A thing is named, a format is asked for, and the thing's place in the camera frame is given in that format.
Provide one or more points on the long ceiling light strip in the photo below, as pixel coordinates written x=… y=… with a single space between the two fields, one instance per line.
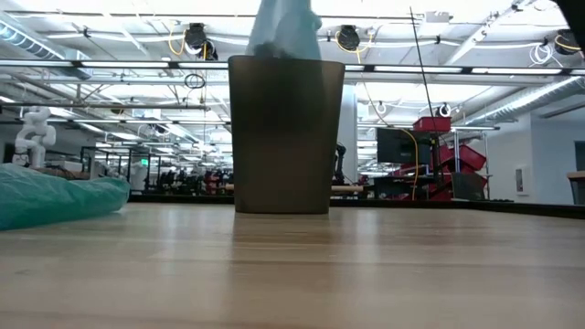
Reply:
x=137 y=64

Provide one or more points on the teal trash bag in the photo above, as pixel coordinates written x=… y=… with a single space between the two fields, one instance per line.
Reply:
x=55 y=201

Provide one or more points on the grey cart with wooden top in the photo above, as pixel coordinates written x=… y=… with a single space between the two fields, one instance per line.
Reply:
x=578 y=189

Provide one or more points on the red storage box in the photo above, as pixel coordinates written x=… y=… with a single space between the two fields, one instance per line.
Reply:
x=432 y=124

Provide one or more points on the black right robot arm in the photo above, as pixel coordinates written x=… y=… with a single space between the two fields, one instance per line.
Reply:
x=577 y=13

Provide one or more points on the black background robot arm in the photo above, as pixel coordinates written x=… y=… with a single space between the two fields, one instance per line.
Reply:
x=340 y=160

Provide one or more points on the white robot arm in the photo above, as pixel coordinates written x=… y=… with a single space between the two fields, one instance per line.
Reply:
x=34 y=132
x=138 y=178

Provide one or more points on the silver air duct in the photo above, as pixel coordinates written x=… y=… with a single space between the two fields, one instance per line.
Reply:
x=548 y=93

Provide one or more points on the background wooden table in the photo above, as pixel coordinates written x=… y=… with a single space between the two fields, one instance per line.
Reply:
x=347 y=188

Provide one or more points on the black mesh crate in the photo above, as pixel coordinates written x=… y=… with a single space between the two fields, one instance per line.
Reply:
x=468 y=186

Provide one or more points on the red tilted storage bin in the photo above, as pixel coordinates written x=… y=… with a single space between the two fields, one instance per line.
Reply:
x=466 y=157

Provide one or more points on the dark grey trash bin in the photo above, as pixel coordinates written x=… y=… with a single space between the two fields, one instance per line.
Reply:
x=285 y=137

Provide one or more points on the light blue trash bag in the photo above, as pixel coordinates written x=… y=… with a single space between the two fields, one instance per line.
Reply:
x=285 y=27

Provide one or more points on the brown cardboard pile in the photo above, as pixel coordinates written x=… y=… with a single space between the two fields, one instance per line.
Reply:
x=64 y=173

